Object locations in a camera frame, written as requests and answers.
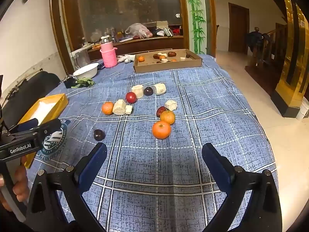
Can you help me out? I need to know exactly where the wooden stair railing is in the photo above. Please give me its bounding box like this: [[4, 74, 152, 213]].
[[245, 26, 289, 73]]

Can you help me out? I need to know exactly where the clear plastic pitcher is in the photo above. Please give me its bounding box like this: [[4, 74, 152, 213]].
[[70, 48, 91, 70]]

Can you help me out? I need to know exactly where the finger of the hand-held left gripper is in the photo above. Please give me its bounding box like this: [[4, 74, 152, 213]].
[[10, 118, 62, 143], [8, 118, 39, 134]]

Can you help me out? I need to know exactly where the blue plaid tablecloth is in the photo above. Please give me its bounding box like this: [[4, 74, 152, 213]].
[[25, 53, 278, 232]]

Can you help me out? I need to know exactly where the black chair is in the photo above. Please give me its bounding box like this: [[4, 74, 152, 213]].
[[1, 71, 61, 126]]

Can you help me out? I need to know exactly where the white cloth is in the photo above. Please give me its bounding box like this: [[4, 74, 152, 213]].
[[117, 54, 136, 64]]

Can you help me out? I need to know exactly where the translucent plastic bag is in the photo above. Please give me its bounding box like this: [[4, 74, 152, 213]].
[[124, 23, 153, 39]]

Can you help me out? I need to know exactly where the person's left hand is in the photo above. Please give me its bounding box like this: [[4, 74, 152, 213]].
[[0, 156, 31, 212]]

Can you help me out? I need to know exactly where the wooden sideboard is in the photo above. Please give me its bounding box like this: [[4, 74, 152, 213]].
[[87, 35, 184, 55]]

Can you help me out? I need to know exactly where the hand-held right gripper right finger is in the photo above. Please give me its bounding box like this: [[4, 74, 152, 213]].
[[201, 142, 283, 232]]

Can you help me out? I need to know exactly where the green leafy vegetable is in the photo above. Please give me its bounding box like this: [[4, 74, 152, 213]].
[[71, 77, 95, 89]]

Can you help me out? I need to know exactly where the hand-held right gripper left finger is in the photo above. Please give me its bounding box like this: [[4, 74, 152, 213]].
[[25, 142, 108, 232]]

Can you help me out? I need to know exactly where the yellow paper box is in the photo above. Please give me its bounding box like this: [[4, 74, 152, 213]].
[[18, 93, 69, 169]]

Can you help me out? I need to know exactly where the pink bottle with clear lid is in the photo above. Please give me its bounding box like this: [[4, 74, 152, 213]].
[[100, 36, 114, 52]]

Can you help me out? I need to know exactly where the cardboard tray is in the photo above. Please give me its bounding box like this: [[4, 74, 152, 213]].
[[133, 49, 203, 73]]

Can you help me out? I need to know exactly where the white enamel basin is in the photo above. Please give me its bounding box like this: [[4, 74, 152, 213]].
[[72, 62, 99, 80]]

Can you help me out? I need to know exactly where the wooden framed glass partition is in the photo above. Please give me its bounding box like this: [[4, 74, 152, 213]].
[[49, 0, 216, 75]]

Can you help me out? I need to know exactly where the brown wooden door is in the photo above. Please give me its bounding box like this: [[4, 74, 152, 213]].
[[228, 2, 250, 54]]

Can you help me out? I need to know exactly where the cream steamed bun chunk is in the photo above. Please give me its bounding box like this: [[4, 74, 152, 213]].
[[165, 100, 178, 112], [154, 83, 167, 96], [112, 99, 126, 115], [131, 85, 145, 99]]

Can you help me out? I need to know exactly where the white bucket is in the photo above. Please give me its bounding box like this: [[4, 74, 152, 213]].
[[296, 101, 309, 121]]

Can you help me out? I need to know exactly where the small black box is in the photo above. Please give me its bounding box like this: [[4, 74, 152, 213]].
[[63, 76, 78, 89]]

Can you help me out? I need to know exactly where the golden pillar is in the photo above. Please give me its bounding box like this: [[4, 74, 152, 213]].
[[270, 0, 309, 119]]

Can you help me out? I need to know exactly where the pink woven basket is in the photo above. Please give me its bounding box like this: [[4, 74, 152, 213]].
[[100, 48, 119, 68]]

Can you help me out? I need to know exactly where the bamboo painted panel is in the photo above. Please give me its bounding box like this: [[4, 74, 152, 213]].
[[183, 0, 208, 55]]

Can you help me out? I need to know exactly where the black jacket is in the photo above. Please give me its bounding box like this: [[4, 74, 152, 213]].
[[246, 27, 263, 51]]

